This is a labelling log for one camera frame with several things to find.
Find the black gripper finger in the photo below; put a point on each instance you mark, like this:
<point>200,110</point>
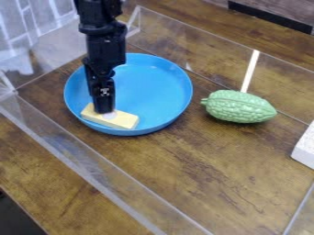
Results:
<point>90,80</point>
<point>102,94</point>

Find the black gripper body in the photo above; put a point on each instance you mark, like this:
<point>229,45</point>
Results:
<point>104,34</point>

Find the yellow wooden block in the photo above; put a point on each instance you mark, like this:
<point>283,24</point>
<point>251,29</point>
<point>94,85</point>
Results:
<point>116,119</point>

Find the blue round tray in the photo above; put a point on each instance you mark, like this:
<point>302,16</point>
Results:
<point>152,90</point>

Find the white speckled foam block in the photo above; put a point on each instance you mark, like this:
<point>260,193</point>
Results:
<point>303,149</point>

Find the green bitter gourd toy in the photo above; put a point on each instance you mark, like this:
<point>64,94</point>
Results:
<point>237,107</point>

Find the dark baseboard strip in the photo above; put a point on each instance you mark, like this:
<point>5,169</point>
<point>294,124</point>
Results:
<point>284,22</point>

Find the clear acrylic enclosure wall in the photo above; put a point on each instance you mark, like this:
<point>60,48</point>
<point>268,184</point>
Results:
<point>205,176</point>

